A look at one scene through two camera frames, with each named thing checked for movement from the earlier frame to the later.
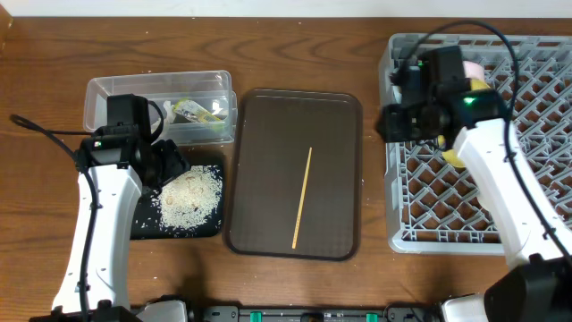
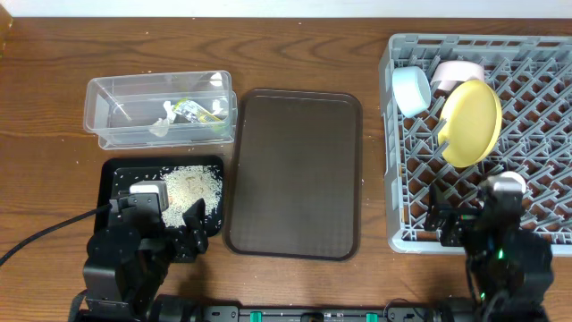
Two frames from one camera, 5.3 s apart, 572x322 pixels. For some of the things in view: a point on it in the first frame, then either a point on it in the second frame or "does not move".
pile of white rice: (191, 198) does not move
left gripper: (175, 163) → (190, 246)
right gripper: (389, 123) → (453, 216)
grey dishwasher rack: (433, 207) does not move
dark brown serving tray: (271, 156) does not move
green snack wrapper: (191, 110) does not move
